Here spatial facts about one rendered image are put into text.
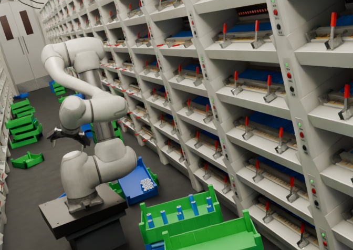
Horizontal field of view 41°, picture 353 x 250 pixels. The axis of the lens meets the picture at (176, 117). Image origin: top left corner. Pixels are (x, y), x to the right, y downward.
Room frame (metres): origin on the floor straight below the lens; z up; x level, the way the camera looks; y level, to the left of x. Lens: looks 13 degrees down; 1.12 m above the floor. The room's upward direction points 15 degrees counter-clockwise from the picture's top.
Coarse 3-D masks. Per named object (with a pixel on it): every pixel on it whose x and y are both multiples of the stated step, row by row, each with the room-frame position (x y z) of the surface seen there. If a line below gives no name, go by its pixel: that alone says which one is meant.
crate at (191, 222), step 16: (208, 192) 1.79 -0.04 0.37; (144, 208) 1.77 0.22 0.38; (160, 208) 1.79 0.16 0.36; (144, 224) 1.61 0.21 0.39; (160, 224) 1.72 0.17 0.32; (176, 224) 1.59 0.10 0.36; (192, 224) 1.59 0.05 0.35; (208, 224) 1.59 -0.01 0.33; (144, 240) 1.59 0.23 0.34; (160, 240) 1.59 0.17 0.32
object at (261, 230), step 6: (180, 168) 3.13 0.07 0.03; (186, 174) 3.01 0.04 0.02; (204, 186) 2.69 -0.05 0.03; (222, 198) 2.43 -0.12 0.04; (228, 204) 2.36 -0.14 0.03; (234, 210) 2.29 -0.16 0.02; (258, 228) 2.04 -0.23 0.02; (264, 234) 1.99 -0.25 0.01; (270, 234) 1.92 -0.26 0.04; (270, 240) 1.94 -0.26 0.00; (276, 240) 1.87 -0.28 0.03; (282, 246) 1.83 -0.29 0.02
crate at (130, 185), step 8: (136, 168) 3.08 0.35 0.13; (144, 168) 3.04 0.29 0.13; (128, 176) 3.02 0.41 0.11; (136, 176) 3.01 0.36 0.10; (144, 176) 3.00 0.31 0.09; (120, 184) 2.90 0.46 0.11; (128, 184) 2.96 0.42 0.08; (136, 184) 2.95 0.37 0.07; (128, 192) 2.89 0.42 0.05; (136, 192) 2.89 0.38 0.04; (152, 192) 2.83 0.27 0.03; (128, 200) 2.78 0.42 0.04; (136, 200) 2.81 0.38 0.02
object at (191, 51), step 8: (184, 24) 2.72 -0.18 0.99; (168, 32) 2.73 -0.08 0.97; (176, 32) 2.74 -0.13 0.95; (160, 40) 2.72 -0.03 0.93; (192, 40) 2.13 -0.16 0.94; (160, 48) 2.67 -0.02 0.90; (168, 48) 2.53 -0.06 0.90; (176, 48) 2.40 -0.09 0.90; (184, 48) 2.29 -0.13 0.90; (192, 48) 2.19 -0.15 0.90; (184, 56) 2.34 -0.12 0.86; (192, 56) 2.23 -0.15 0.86
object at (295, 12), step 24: (288, 0) 1.37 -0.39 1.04; (312, 0) 1.39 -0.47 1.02; (336, 0) 1.41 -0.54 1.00; (288, 24) 1.36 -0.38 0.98; (288, 48) 1.38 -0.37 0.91; (312, 72) 1.37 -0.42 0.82; (336, 72) 1.40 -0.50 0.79; (288, 96) 1.44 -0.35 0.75; (312, 144) 1.37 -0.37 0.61; (312, 168) 1.39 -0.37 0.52; (336, 192) 1.37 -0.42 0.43; (336, 240) 1.37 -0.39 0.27
